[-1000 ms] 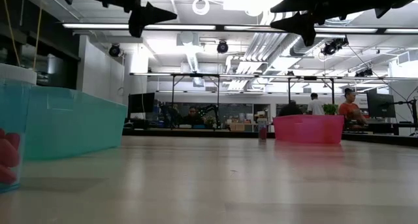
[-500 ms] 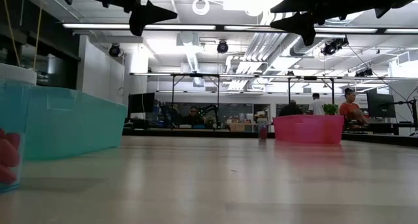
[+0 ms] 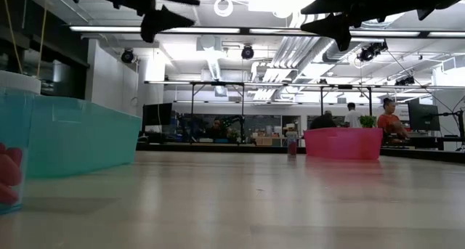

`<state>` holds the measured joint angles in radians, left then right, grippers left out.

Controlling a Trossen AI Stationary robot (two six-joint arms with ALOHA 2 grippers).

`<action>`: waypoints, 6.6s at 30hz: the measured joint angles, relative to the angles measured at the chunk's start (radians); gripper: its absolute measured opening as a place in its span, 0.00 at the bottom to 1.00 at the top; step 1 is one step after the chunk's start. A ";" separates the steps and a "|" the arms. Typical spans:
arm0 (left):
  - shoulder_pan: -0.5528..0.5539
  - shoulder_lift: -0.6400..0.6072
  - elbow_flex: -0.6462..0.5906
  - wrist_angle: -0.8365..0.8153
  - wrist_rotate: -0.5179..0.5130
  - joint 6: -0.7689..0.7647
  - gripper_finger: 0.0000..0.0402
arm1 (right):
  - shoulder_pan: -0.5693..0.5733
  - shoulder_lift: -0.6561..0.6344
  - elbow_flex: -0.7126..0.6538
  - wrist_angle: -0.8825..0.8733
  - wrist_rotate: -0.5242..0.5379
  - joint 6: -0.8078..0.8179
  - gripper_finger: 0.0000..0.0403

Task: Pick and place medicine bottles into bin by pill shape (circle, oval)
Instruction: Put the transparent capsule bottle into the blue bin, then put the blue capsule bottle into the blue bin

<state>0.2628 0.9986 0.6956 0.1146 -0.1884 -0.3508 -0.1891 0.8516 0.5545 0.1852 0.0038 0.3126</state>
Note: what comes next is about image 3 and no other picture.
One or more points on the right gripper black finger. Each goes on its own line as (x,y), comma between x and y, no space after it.
(341,2)
(338,25)

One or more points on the pill bottle red oval pills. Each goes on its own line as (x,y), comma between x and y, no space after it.
(14,96)

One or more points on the black monitor on arm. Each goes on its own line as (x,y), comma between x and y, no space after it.
(423,116)

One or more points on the pink translucent plastic bin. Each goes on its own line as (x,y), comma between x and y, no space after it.
(343,143)

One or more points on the teal translucent plastic bin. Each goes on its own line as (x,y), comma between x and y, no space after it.
(91,140)

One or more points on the black track spotlight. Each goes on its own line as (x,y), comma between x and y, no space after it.
(127,56)
(247,52)
(405,81)
(368,53)

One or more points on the long rig light bar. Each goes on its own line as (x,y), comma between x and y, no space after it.
(218,30)

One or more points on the black computer monitor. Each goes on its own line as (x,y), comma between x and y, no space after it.
(157,114)

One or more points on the person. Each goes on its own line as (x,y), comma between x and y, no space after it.
(352,118)
(387,122)
(322,122)
(217,127)

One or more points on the green leafy plant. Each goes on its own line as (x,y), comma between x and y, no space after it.
(367,122)

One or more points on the small potted plant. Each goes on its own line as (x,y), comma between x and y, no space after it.
(233,135)

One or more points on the cardboard box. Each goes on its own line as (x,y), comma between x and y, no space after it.
(263,141)

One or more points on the silver ceiling duct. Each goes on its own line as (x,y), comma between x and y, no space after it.
(338,51)

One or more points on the black workstation frame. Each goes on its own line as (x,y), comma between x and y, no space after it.
(322,100)
(192,111)

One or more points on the black table edge frame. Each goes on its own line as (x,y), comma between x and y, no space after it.
(218,147)

